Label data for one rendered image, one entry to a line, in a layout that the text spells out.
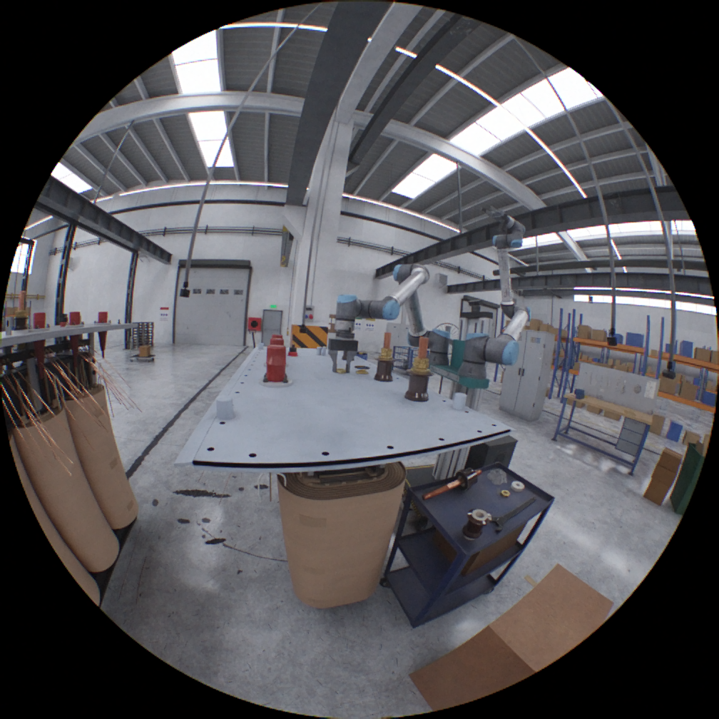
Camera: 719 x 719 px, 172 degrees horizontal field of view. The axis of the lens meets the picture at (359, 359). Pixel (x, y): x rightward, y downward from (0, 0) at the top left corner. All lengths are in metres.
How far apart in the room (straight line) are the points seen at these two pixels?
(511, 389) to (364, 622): 5.26
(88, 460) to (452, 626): 2.34
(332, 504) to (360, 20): 3.72
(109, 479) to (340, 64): 4.38
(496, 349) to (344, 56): 3.45
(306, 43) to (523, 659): 10.14
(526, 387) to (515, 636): 5.21
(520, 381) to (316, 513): 5.31
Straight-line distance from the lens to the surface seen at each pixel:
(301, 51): 9.61
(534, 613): 0.86
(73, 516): 1.65
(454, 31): 5.53
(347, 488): 0.82
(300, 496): 0.78
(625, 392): 5.24
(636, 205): 6.88
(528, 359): 5.61
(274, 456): 0.42
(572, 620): 0.92
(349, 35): 3.40
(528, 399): 5.62
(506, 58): 9.75
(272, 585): 1.80
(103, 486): 1.90
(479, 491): 1.27
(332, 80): 3.76
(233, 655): 1.67
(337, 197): 7.11
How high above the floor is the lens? 1.58
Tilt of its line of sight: 8 degrees down
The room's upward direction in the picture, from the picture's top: 5 degrees clockwise
